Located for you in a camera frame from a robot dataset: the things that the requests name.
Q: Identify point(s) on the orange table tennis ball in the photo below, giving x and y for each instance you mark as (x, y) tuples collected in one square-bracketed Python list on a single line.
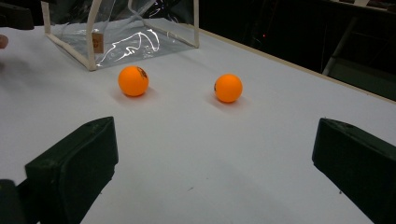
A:
[(132, 82), (229, 89)]

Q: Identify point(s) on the white-legged desk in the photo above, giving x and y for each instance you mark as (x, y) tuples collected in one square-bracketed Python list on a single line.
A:
[(341, 43)]

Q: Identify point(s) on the white table mat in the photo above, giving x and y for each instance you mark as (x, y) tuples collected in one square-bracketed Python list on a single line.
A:
[(199, 149)]

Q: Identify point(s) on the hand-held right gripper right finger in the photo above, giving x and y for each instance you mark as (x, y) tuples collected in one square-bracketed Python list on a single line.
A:
[(358, 161)]

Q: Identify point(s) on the clear bag with beige trim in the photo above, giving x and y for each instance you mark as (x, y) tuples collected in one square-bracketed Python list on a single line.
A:
[(93, 46)]

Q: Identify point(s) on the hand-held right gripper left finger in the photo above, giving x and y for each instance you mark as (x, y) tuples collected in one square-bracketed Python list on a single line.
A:
[(77, 161)]

